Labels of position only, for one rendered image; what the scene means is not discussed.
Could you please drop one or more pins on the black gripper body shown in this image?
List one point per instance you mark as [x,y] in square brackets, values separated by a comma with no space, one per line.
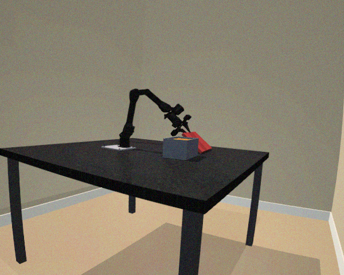
[174,132]

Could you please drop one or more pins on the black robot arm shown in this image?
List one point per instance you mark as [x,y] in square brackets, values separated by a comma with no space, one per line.
[163,106]

